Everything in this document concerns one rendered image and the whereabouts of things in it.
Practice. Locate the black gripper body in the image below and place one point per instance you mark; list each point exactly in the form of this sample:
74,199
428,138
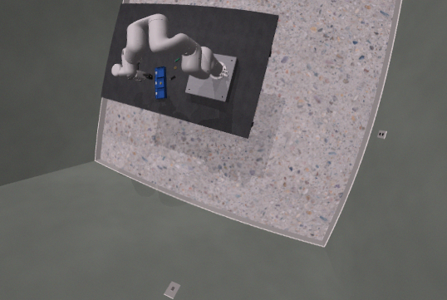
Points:
139,76

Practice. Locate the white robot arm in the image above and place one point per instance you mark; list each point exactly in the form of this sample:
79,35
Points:
193,55

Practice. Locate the blue bin rack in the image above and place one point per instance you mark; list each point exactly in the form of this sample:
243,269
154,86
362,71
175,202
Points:
160,74

